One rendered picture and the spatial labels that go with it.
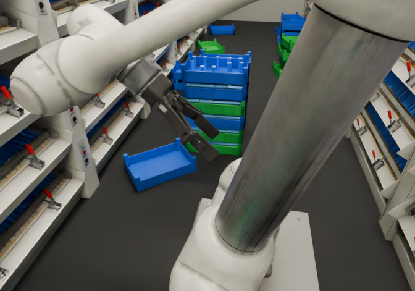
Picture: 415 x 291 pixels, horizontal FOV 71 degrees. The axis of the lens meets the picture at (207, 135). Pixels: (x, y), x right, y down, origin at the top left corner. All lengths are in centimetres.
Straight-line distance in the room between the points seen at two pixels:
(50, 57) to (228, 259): 43
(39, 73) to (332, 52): 43
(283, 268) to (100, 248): 67
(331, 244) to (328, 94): 97
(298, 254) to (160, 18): 69
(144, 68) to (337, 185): 109
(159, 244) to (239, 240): 71
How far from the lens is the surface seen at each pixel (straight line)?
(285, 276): 85
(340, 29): 30
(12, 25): 109
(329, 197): 141
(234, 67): 152
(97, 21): 67
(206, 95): 137
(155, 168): 147
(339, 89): 32
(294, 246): 91
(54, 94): 54
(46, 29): 110
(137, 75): 65
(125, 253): 117
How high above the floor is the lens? 94
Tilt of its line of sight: 34 degrees down
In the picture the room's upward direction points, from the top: straight up
